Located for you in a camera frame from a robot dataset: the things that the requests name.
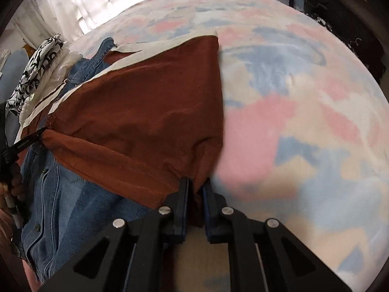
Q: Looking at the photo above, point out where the denim and rust jacket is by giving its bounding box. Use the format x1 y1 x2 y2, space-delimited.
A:
20 31 223 283

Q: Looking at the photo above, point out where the person's hand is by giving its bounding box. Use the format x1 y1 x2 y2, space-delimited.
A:
1 173 26 201

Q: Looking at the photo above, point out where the blue folded blanket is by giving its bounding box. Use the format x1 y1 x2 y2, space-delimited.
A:
1 49 29 146

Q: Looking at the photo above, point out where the black white lettered folded garment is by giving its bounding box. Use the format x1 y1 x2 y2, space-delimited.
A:
6 34 64 117

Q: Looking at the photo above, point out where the white folded puffer coat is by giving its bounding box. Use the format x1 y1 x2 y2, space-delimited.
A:
19 49 82 125

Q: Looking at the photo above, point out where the pastel patchwork bed cover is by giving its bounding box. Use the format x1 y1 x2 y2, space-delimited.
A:
71 0 388 291

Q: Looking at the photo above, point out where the black white patterned hanging cloth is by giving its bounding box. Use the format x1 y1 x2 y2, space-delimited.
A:
304 1 386 83

